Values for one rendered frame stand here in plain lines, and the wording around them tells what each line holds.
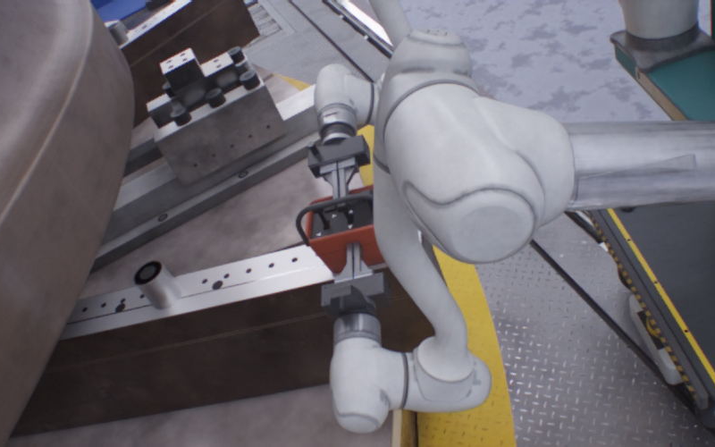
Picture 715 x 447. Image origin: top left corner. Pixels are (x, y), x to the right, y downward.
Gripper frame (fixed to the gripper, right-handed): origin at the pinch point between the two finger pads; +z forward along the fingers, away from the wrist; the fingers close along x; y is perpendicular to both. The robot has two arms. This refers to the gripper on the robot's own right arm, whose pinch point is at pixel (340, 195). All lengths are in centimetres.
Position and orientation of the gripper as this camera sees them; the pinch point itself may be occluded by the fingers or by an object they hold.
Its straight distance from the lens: 136.4
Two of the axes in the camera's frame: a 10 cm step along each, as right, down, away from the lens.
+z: 0.6, 8.0, -6.0
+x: 9.4, -2.4, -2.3
